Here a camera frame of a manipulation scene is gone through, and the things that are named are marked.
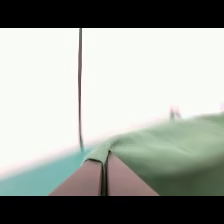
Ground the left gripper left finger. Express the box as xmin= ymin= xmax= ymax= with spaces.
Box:
xmin=49 ymin=159 xmax=102 ymax=197

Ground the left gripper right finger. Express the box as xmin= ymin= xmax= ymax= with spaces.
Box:
xmin=106 ymin=151 xmax=160 ymax=197

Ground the green garment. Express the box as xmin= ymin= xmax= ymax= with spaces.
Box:
xmin=82 ymin=112 xmax=224 ymax=197

